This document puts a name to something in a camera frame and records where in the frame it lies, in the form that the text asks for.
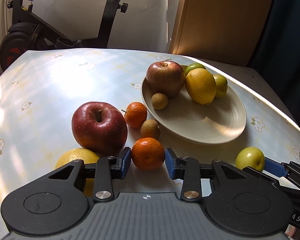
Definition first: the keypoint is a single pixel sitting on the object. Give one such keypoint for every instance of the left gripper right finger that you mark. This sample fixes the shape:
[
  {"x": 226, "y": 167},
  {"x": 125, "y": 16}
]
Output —
[{"x": 191, "y": 172}]

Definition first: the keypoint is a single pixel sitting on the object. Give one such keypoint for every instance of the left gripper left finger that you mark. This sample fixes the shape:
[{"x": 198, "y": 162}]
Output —
[{"x": 105, "y": 171}]

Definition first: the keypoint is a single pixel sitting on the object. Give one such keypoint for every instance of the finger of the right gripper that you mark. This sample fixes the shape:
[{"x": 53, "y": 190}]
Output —
[
  {"x": 269, "y": 179},
  {"x": 277, "y": 167}
]

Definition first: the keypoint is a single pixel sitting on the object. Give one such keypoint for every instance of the tangerine hidden small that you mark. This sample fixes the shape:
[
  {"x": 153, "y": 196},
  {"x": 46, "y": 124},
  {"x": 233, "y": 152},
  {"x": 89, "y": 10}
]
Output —
[{"x": 148, "y": 154}]

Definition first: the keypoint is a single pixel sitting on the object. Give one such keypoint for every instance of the yellow-green guava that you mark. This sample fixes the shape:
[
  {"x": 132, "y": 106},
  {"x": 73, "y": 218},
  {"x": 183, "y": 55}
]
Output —
[
  {"x": 250, "y": 156},
  {"x": 221, "y": 84}
]

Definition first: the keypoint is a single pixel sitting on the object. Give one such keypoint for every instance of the brown longan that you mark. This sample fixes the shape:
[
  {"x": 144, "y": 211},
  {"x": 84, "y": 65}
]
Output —
[
  {"x": 159, "y": 101},
  {"x": 150, "y": 129}
]

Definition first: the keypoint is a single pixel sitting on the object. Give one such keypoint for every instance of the large yellow orange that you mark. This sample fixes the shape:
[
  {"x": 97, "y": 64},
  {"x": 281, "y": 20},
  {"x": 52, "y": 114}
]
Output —
[{"x": 201, "y": 86}]

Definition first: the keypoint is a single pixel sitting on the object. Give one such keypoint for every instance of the dark green round fruit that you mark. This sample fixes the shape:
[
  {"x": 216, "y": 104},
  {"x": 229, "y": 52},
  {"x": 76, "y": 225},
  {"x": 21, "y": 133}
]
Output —
[{"x": 193, "y": 66}]

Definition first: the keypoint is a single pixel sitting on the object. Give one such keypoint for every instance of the dotted work glove hand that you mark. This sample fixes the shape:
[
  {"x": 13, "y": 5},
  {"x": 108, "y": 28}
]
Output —
[{"x": 293, "y": 233}]

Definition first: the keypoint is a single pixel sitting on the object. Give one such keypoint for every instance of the dark red apple lower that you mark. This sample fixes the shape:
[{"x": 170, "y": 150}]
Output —
[{"x": 99, "y": 127}]

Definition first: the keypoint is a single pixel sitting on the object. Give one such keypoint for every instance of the cream ceramic plate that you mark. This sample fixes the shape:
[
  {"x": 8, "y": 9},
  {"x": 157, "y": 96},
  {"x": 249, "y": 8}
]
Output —
[{"x": 223, "y": 120}]

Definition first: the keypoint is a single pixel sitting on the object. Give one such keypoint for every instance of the tangerine middle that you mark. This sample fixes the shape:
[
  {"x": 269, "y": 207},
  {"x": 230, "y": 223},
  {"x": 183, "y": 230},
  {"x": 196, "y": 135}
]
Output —
[{"x": 135, "y": 114}]

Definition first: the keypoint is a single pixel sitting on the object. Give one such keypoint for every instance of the dark teal curtain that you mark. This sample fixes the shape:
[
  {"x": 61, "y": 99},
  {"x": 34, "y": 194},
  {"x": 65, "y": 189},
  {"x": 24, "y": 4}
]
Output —
[{"x": 277, "y": 54}]

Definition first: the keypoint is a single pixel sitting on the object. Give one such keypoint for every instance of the wooden cabinet panel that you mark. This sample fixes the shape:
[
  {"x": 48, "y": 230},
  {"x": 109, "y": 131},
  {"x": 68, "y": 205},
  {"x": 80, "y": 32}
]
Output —
[{"x": 219, "y": 30}]

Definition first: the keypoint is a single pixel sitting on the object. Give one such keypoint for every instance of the black exercise bike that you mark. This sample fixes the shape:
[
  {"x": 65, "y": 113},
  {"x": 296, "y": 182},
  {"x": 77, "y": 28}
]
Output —
[{"x": 61, "y": 24}]

